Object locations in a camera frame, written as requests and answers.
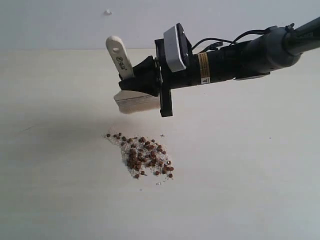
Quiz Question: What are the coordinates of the pile of brown pellets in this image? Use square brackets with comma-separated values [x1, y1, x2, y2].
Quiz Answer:
[103, 128, 175, 186]

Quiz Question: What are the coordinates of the white wall plug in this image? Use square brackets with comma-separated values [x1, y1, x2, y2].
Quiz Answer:
[103, 9, 112, 16]

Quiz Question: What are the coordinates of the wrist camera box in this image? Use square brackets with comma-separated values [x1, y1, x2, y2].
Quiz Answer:
[163, 22, 192, 73]

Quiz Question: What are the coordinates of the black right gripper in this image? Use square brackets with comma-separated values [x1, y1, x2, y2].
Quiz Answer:
[118, 39, 200, 118]

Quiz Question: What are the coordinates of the white paint brush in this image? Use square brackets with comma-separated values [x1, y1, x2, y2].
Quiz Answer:
[105, 35, 160, 114]

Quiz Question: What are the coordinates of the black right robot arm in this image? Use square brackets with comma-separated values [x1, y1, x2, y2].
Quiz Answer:
[114, 18, 320, 117]

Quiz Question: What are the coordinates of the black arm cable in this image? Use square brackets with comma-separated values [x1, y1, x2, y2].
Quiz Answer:
[191, 23, 296, 51]

